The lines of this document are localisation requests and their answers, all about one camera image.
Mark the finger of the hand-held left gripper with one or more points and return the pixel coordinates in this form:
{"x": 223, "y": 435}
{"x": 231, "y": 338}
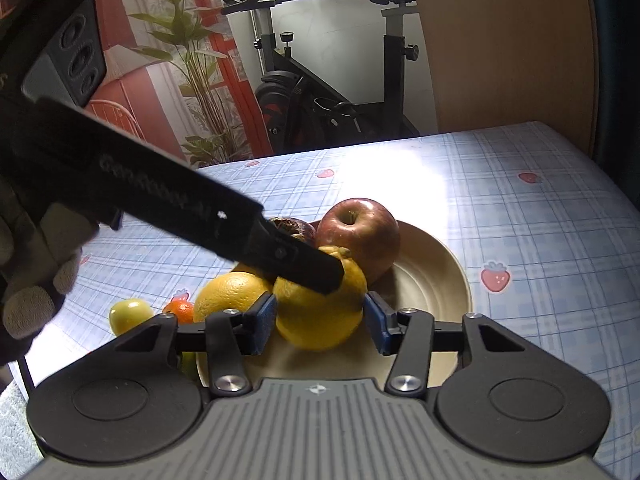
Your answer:
{"x": 305, "y": 262}

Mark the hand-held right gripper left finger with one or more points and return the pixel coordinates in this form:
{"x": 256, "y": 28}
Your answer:
{"x": 265, "y": 325}

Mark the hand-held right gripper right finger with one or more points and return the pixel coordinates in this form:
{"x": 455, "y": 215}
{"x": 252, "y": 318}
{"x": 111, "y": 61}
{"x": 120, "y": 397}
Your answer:
{"x": 377, "y": 325}

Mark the dark purple mangosteen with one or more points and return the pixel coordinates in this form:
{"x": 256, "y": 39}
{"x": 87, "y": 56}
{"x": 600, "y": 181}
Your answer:
{"x": 300, "y": 230}

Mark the yellow lemon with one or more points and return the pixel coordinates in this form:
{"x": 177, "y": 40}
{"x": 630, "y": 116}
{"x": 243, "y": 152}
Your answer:
{"x": 320, "y": 315}
{"x": 230, "y": 295}

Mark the red apple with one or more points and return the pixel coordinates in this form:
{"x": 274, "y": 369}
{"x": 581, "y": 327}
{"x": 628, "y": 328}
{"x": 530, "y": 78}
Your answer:
{"x": 360, "y": 240}

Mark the beige fruit bowl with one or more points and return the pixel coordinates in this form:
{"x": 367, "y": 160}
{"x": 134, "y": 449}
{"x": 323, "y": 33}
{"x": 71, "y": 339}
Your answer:
{"x": 430, "y": 280}

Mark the small tangerine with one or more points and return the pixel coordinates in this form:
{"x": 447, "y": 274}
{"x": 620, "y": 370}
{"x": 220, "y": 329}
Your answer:
{"x": 181, "y": 310}

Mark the small green fruit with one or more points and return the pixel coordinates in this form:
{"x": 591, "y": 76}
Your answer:
{"x": 130, "y": 316}

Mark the person's left hand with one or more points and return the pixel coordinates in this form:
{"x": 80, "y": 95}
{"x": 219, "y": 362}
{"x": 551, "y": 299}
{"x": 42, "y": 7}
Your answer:
{"x": 30, "y": 260}

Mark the black exercise bike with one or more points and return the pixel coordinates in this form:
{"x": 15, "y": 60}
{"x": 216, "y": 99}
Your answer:
{"x": 285, "y": 90}

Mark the blue plaid tablecloth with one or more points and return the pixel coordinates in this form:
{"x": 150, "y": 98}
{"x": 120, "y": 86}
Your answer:
{"x": 525, "y": 220}

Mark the wooden cabinet panel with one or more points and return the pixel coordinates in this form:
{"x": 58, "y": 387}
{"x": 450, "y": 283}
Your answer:
{"x": 500, "y": 50}

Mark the dark teal curtain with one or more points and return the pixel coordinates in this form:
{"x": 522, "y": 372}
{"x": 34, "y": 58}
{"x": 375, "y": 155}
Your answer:
{"x": 622, "y": 60}

